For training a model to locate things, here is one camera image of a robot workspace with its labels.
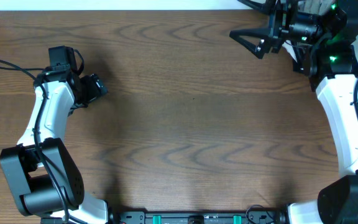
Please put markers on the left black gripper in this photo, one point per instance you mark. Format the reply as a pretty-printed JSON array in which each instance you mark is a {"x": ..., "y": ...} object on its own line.
[{"x": 95, "y": 91}]

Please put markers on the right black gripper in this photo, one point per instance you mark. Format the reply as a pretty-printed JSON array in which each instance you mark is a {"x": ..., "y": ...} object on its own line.
[{"x": 275, "y": 35}]

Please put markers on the khaki green shorts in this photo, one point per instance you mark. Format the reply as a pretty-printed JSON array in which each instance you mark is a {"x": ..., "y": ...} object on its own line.
[{"x": 315, "y": 6}]

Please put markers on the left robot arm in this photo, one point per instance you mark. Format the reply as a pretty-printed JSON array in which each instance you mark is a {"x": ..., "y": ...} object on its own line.
[{"x": 42, "y": 176}]

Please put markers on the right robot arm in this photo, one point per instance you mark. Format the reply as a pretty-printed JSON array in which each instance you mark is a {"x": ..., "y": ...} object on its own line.
[{"x": 322, "y": 49}]

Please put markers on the white folded garment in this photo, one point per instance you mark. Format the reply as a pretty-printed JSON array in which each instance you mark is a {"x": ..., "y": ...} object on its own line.
[{"x": 290, "y": 49}]

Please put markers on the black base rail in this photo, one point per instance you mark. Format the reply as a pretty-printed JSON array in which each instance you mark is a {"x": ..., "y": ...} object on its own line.
[{"x": 197, "y": 217}]

